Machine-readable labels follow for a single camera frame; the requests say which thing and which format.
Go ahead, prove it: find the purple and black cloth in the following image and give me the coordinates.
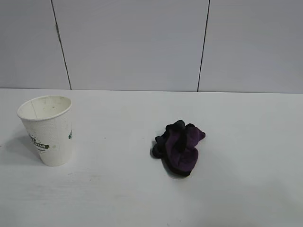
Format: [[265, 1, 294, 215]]
[[150, 120, 206, 177]]

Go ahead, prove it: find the white paper coffee cup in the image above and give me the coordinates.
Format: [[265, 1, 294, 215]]
[[16, 95, 76, 167]]

